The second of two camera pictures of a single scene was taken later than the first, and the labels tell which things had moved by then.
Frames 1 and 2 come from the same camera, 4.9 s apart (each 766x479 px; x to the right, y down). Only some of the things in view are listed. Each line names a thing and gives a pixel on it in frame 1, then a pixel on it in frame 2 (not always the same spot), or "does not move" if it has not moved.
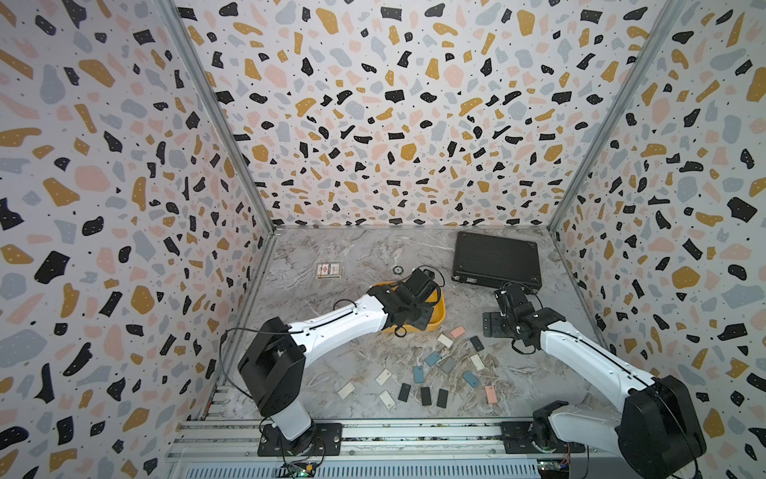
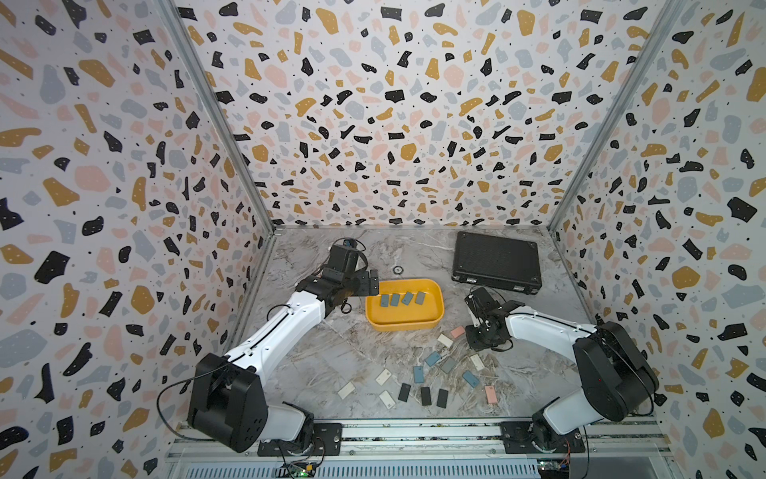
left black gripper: (423, 323) → (364, 288)
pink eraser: (458, 331) does not move
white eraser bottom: (387, 399) does not move
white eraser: (445, 340) does not move
